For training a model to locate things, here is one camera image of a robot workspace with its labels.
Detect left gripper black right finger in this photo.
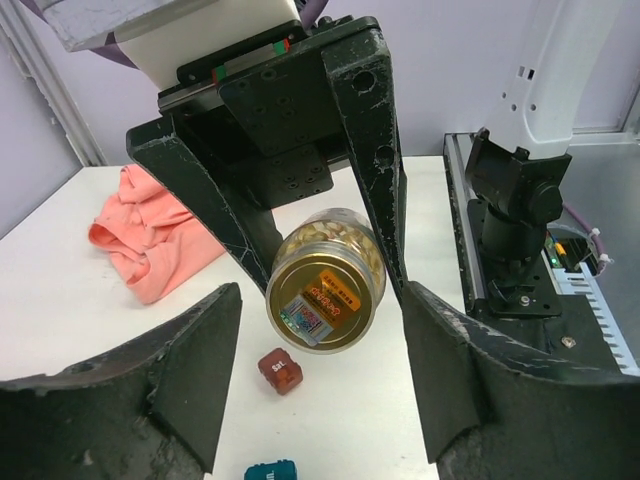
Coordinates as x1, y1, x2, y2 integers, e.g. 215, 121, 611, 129
401, 281, 639, 479

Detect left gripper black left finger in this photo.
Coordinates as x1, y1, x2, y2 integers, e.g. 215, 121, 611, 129
1, 283, 242, 479

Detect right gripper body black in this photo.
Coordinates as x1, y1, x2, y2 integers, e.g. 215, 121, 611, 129
158, 16, 378, 209

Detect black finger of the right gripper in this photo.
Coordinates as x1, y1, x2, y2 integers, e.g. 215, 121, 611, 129
322, 32, 407, 299
126, 117, 283, 292

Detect glass pill bottle yellow pills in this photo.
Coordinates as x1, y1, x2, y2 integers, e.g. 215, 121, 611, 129
265, 208, 387, 354

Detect teal pill box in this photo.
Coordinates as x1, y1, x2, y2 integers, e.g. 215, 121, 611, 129
244, 459, 298, 480

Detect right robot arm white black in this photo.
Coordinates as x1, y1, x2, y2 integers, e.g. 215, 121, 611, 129
127, 1, 619, 318

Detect pink shirt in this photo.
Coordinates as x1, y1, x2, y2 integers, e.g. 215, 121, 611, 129
88, 165, 224, 305

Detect red pill box right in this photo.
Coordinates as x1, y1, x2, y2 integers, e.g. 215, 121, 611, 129
257, 348, 303, 396

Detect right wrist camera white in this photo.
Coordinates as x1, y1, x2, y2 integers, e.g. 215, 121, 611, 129
23, 0, 301, 89

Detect white cable duct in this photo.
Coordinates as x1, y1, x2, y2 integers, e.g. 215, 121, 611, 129
552, 262, 639, 376

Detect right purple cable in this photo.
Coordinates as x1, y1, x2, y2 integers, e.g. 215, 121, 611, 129
562, 202, 614, 276

